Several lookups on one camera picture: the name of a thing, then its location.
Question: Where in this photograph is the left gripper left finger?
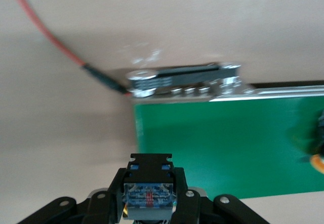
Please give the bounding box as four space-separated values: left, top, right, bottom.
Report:
22 167 127 224

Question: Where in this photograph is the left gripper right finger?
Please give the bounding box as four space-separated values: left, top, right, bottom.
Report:
169 167 269 224

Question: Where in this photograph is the green push button switch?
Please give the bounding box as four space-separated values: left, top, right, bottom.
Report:
121 153 178 224

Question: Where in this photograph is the yellow push button switch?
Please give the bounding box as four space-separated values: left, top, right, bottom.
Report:
301 107 324 174

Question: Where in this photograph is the green conveyor belt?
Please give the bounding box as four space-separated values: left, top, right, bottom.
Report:
126 61 324 199

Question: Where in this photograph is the red black twisted wire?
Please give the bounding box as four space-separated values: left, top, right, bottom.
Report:
4 0 134 98

